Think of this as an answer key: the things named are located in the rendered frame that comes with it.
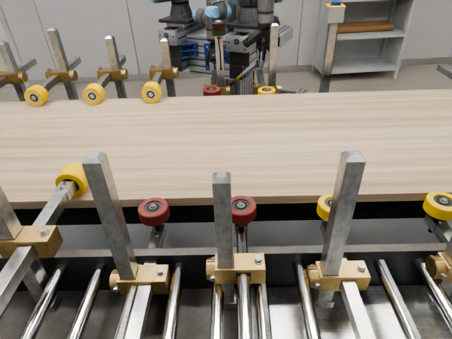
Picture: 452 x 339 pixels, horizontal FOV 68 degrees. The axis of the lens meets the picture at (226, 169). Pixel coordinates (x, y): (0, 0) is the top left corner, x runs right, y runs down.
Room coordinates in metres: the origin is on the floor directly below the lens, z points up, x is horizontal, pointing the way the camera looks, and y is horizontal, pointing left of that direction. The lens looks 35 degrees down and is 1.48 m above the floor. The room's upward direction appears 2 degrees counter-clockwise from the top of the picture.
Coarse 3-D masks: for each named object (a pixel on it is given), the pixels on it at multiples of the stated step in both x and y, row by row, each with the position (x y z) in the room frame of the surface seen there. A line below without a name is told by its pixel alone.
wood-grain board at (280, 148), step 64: (0, 128) 1.17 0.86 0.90; (64, 128) 1.15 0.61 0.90; (128, 128) 1.13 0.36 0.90; (192, 128) 1.11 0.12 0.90; (256, 128) 1.09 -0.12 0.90; (320, 128) 1.07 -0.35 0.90; (384, 128) 1.05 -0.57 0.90; (448, 128) 1.03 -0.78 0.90; (128, 192) 0.74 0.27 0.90; (192, 192) 0.73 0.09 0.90; (256, 192) 0.72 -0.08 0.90; (320, 192) 0.71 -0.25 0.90; (384, 192) 0.70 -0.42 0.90; (448, 192) 0.69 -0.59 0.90
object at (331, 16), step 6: (330, 6) 1.56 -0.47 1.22; (336, 6) 1.56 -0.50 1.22; (342, 6) 1.55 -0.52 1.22; (330, 12) 1.56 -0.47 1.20; (336, 12) 1.56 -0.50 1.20; (342, 12) 1.55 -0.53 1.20; (324, 18) 1.61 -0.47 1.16; (330, 18) 1.56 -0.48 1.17; (336, 18) 1.56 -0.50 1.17; (342, 18) 1.55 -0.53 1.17
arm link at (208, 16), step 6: (210, 6) 1.94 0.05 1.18; (216, 6) 1.93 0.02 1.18; (204, 12) 1.91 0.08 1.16; (210, 12) 1.88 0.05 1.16; (216, 12) 1.89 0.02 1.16; (204, 18) 1.91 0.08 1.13; (210, 18) 1.88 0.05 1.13; (216, 18) 1.89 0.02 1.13; (210, 24) 1.88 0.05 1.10; (210, 30) 1.88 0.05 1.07
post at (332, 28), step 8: (328, 24) 1.60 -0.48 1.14; (336, 24) 1.57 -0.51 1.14; (328, 32) 1.58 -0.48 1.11; (336, 32) 1.57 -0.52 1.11; (328, 40) 1.57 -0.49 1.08; (328, 48) 1.57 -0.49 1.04; (328, 56) 1.57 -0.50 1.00; (328, 64) 1.57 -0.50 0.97; (328, 72) 1.57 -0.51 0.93; (328, 80) 1.57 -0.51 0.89; (320, 88) 1.59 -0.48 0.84; (328, 88) 1.59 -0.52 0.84
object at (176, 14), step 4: (172, 4) 2.42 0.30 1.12; (176, 4) 2.40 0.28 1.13; (180, 4) 2.40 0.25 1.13; (184, 4) 2.41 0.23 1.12; (188, 4) 2.44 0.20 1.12; (172, 8) 2.42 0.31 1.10; (176, 8) 2.40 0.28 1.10; (180, 8) 2.39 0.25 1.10; (184, 8) 2.40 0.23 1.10; (188, 8) 2.42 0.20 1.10; (172, 12) 2.41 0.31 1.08; (176, 12) 2.39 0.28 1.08; (180, 12) 2.39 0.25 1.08; (184, 12) 2.40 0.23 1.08; (188, 12) 2.41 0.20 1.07; (172, 16) 2.40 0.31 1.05; (176, 16) 2.38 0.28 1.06; (180, 16) 2.38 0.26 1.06; (184, 16) 2.39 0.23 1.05; (188, 16) 2.40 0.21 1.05
